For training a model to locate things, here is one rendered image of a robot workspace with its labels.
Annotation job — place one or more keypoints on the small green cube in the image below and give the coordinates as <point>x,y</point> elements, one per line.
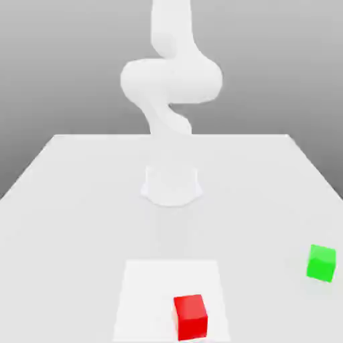
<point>320,264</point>

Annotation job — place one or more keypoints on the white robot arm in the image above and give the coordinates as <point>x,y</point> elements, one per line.
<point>171,80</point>

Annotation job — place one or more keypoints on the small red cube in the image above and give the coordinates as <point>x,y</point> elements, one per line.
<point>190,319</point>

